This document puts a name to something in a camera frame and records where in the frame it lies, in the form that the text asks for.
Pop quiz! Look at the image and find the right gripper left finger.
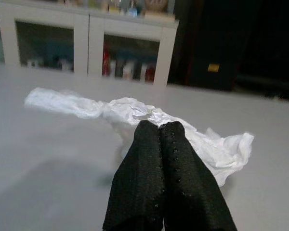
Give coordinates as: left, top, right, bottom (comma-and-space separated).
102, 120, 166, 231

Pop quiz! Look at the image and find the red and white small box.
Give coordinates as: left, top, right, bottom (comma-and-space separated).
145, 64, 157, 82

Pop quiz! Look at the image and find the small white printed cup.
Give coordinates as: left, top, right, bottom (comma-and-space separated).
123, 61, 133, 79

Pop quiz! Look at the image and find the red cola can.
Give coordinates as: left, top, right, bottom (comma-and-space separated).
102, 47, 111, 77

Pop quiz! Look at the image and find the white glass-door cabinet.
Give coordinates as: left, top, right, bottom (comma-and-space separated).
0, 0, 179, 89

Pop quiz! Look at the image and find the black box with gold label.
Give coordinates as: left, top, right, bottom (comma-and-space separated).
183, 28, 241, 91

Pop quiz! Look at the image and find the round woven basket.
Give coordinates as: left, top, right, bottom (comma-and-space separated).
144, 0, 170, 12

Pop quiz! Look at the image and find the white tissue wrapper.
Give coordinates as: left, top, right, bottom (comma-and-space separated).
24, 87, 255, 188

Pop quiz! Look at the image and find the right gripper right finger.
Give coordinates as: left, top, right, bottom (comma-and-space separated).
159, 121, 238, 231

